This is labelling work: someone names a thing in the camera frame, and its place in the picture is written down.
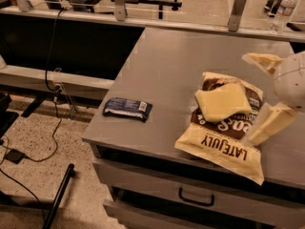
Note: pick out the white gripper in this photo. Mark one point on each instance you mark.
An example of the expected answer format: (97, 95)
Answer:
(292, 81)

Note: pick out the grey drawer with black handle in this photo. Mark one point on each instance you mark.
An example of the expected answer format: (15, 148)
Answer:
(201, 195)

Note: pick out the yellow sponge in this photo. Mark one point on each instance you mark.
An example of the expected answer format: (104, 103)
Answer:
(222, 102)

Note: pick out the black chair leg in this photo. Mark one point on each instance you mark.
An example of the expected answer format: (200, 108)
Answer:
(59, 195)

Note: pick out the brown Late July chip bag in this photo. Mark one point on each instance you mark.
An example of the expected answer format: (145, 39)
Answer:
(220, 142)

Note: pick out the clear plastic water bottle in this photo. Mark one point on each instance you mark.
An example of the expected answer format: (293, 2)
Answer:
(283, 15)

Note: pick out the black power adapter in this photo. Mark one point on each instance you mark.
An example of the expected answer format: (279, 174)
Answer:
(14, 156)

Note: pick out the blue snack packet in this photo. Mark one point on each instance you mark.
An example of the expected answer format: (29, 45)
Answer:
(128, 108)

